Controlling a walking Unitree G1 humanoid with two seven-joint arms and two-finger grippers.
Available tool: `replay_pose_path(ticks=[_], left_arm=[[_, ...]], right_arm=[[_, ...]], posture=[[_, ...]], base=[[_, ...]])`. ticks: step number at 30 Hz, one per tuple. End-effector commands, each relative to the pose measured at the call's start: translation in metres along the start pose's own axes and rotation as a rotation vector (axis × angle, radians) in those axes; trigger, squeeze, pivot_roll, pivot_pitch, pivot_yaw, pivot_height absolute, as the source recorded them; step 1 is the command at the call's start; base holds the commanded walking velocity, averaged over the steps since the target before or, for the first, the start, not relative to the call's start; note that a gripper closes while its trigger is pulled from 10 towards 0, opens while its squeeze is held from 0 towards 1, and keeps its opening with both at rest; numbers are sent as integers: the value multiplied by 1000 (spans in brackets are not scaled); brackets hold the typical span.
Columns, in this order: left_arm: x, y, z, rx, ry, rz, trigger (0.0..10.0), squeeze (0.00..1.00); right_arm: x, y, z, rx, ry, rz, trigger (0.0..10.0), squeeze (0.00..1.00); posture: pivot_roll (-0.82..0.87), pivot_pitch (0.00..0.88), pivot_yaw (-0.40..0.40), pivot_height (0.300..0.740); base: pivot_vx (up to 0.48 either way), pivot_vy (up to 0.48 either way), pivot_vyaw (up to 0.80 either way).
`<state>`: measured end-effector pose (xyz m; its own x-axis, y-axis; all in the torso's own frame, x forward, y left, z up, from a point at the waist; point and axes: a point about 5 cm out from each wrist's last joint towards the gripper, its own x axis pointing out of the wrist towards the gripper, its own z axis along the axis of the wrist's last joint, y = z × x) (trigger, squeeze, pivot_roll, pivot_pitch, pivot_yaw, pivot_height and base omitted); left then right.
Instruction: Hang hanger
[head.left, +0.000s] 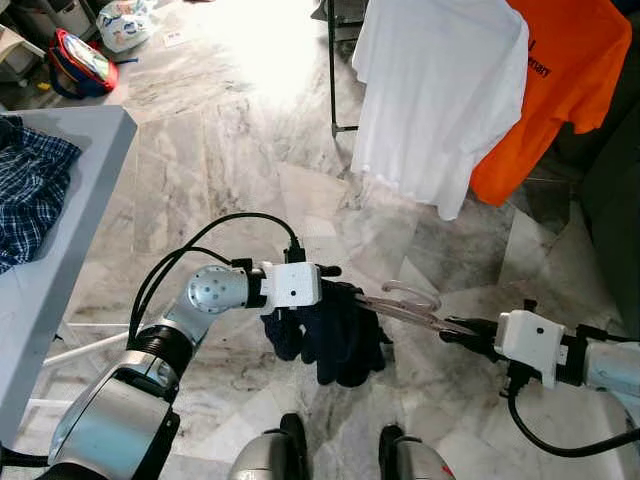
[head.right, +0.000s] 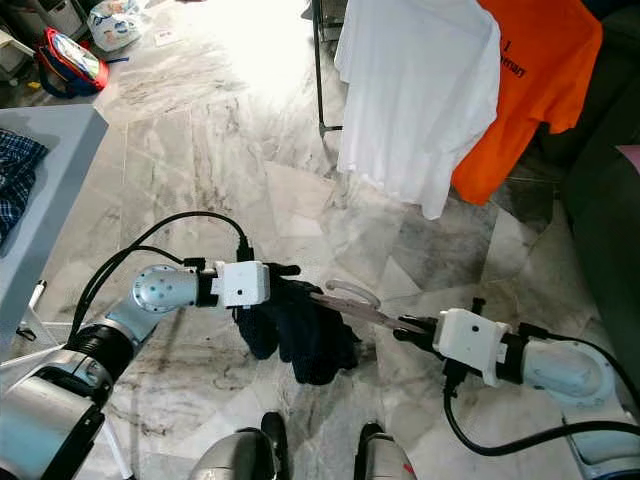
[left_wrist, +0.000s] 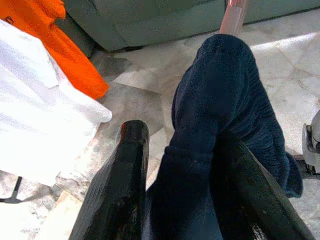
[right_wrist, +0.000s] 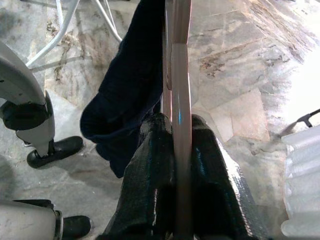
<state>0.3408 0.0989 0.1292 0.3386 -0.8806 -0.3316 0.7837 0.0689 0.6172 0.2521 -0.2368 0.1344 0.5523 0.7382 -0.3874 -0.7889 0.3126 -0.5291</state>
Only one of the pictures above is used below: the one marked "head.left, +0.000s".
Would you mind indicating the pink plastic hanger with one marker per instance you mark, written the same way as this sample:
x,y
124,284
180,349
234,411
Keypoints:
x,y
420,318

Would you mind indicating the navy blue garment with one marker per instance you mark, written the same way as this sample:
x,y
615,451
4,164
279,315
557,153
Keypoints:
x,y
340,340

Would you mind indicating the blue plaid cloth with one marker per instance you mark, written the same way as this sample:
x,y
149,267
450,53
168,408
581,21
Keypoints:
x,y
35,190

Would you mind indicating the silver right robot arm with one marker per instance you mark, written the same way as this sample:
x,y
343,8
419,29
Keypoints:
x,y
610,370

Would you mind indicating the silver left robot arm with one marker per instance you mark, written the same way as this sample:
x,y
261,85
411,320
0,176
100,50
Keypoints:
x,y
110,420

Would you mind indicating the silver robot right leg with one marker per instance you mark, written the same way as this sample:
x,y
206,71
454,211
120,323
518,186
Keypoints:
x,y
415,462

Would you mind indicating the silver robot leg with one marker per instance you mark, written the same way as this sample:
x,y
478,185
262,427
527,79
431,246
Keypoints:
x,y
415,462
265,460

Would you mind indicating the white t-shirt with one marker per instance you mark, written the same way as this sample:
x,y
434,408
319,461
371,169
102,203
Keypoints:
x,y
440,100

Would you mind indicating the silver robot left leg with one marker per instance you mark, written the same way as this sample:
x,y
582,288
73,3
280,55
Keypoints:
x,y
265,460

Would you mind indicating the orange t-shirt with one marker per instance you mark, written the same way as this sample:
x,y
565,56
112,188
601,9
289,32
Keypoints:
x,y
570,80

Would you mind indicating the black metal drying rack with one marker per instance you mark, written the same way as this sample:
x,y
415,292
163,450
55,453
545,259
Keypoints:
x,y
332,70

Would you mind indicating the light blue folding table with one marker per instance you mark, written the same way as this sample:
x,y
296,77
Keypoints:
x,y
90,200

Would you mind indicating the white paper slip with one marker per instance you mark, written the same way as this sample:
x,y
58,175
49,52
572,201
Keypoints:
x,y
172,38

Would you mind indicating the white plastic bag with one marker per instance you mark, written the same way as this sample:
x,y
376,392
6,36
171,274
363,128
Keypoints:
x,y
128,25

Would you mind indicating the red blue backpack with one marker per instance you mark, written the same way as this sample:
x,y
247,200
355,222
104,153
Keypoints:
x,y
85,62

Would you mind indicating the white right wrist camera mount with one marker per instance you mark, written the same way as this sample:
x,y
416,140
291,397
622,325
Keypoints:
x,y
530,345

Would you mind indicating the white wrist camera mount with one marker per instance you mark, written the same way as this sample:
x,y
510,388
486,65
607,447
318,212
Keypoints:
x,y
530,345
292,285

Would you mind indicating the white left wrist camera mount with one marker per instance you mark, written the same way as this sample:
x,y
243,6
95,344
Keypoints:
x,y
292,285

